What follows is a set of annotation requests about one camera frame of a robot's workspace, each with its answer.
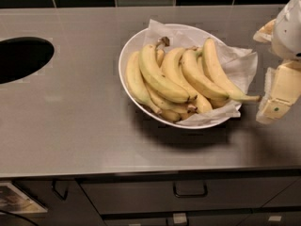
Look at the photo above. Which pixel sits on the round black sink opening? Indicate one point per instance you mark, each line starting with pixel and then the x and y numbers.
pixel 20 57

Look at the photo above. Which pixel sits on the small bottom yellow banana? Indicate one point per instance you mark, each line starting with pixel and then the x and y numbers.
pixel 170 115

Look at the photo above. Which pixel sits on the large front yellow banana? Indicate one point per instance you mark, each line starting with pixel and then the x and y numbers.
pixel 155 78

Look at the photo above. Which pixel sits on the black cabinet handle left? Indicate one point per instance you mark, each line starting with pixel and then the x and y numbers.
pixel 60 189

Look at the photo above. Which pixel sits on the white oval bowl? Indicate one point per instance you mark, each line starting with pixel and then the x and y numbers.
pixel 131 47

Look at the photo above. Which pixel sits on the black drawer handle middle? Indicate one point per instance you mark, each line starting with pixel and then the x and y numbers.
pixel 189 189

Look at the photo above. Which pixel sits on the picture paper bottom left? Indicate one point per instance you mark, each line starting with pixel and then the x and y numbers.
pixel 13 200

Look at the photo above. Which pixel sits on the white label right drawer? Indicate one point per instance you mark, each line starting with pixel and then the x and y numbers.
pixel 275 218

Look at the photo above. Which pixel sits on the lower yellow banana underneath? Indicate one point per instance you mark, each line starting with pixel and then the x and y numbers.
pixel 158 103

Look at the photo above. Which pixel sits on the grey drawer front middle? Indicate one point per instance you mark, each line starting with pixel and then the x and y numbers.
pixel 154 197

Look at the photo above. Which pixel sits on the grey cabinet door left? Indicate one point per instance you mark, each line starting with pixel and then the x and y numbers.
pixel 76 210

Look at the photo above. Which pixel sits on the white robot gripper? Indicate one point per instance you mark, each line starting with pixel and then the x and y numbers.
pixel 288 32

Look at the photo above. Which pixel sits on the white label on drawer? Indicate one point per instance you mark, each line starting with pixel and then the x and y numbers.
pixel 180 219

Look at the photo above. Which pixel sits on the white crumpled paper liner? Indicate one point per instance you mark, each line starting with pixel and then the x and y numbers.
pixel 240 66

